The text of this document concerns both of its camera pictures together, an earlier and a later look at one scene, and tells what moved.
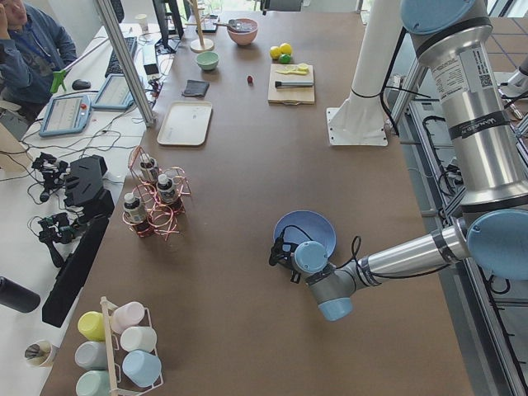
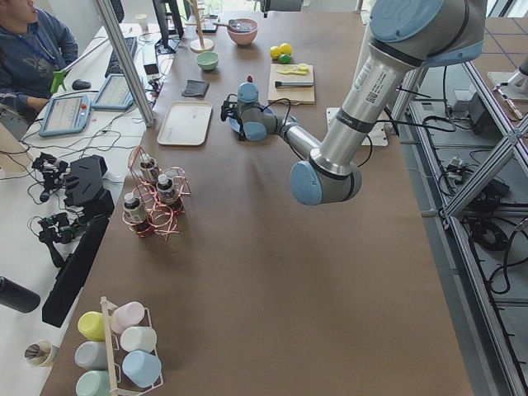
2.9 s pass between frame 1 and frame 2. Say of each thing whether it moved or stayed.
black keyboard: stayed
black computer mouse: stayed
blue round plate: moved
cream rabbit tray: stayed
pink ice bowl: stayed
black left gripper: moved
